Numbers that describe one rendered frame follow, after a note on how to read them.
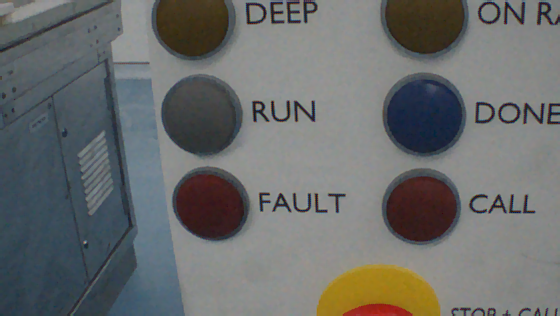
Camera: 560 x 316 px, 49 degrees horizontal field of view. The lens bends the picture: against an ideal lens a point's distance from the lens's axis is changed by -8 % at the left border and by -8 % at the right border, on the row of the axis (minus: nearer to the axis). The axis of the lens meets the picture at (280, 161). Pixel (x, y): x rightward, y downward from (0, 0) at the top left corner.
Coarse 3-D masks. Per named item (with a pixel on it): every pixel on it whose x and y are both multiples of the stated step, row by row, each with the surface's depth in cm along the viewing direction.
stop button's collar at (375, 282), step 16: (352, 272) 25; (368, 272) 25; (384, 272) 25; (400, 272) 25; (336, 288) 26; (352, 288) 26; (368, 288) 26; (384, 288) 25; (400, 288) 25; (416, 288) 25; (432, 288) 25; (320, 304) 26; (336, 304) 26; (352, 304) 26; (400, 304) 26; (416, 304) 26; (432, 304) 25
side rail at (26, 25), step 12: (72, 0) 145; (84, 0) 150; (96, 0) 157; (48, 12) 133; (60, 12) 139; (72, 12) 144; (12, 24) 119; (24, 24) 124; (36, 24) 128; (48, 24) 133; (0, 36) 116; (12, 36) 120
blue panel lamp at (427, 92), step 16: (432, 80) 22; (400, 96) 22; (416, 96) 22; (432, 96) 22; (448, 96) 22; (400, 112) 22; (416, 112) 22; (432, 112) 22; (448, 112) 22; (400, 128) 22; (416, 128) 22; (432, 128) 22; (448, 128) 22; (400, 144) 23; (416, 144) 23; (432, 144) 22
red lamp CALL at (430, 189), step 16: (416, 176) 23; (400, 192) 23; (416, 192) 23; (432, 192) 23; (448, 192) 23; (400, 208) 24; (416, 208) 23; (432, 208) 23; (448, 208) 23; (400, 224) 24; (416, 224) 24; (432, 224) 24; (448, 224) 24; (416, 240) 24
